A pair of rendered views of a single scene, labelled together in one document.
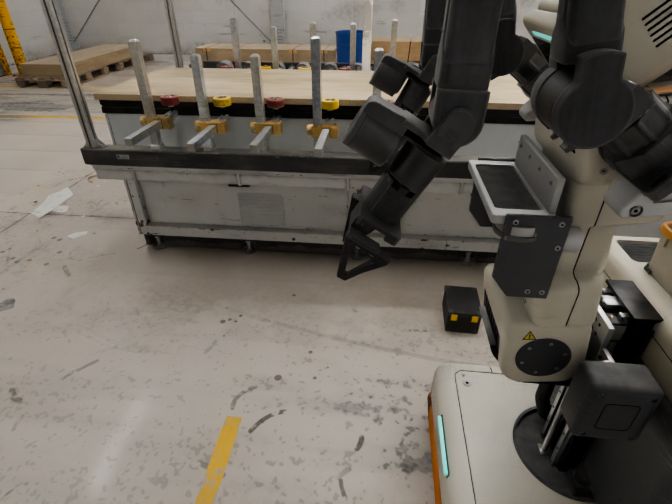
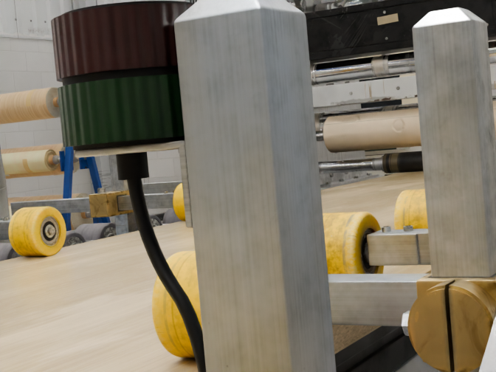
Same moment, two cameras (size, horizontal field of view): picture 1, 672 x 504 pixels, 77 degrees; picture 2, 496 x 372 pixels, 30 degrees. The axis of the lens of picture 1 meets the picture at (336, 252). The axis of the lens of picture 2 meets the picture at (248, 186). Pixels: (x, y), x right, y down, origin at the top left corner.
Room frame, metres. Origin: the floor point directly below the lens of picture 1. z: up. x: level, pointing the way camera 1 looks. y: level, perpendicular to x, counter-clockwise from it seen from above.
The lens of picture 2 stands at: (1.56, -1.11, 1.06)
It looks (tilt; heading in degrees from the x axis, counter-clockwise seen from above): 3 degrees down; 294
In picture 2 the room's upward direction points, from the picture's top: 5 degrees counter-clockwise
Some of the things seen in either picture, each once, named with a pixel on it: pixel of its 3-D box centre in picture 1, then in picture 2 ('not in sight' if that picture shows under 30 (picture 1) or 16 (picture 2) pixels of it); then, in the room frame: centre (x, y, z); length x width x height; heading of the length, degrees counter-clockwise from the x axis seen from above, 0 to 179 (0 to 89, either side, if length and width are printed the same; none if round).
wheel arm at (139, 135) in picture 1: (153, 126); not in sight; (1.85, 0.79, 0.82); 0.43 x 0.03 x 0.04; 174
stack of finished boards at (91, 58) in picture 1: (89, 58); not in sight; (8.05, 4.31, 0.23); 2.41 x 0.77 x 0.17; 176
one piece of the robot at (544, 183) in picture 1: (518, 209); not in sight; (0.71, -0.34, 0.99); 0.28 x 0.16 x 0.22; 174
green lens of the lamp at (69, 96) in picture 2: not in sight; (139, 111); (1.74, -1.42, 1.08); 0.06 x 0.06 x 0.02
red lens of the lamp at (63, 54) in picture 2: not in sight; (133, 45); (1.74, -1.42, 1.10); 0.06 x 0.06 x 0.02
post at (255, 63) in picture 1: (260, 114); not in sight; (1.87, 0.33, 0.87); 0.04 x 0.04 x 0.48; 84
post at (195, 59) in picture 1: (204, 113); not in sight; (1.89, 0.58, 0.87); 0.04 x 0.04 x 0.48; 84
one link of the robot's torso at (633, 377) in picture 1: (551, 357); not in sight; (0.64, -0.46, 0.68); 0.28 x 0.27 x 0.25; 174
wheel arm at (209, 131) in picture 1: (210, 131); not in sight; (1.82, 0.54, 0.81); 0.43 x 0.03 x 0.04; 174
